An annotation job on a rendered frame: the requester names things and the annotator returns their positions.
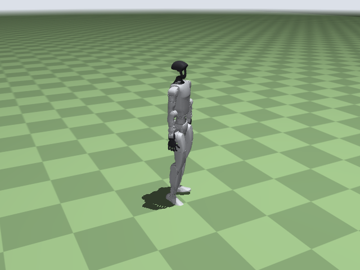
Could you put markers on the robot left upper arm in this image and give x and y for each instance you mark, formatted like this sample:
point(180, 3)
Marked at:
point(191, 101)

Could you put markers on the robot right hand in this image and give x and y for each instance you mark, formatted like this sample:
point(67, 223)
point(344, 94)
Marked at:
point(172, 143)

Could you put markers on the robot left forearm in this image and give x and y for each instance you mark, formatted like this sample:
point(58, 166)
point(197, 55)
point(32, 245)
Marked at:
point(189, 115)

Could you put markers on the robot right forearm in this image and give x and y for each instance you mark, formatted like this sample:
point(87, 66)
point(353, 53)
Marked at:
point(171, 124)

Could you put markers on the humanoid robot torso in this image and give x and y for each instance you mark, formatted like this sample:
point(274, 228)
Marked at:
point(182, 105)

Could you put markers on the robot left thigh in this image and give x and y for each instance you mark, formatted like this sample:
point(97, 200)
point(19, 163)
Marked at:
point(188, 138)

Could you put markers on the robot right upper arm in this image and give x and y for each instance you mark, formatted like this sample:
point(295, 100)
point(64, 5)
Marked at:
point(172, 95)

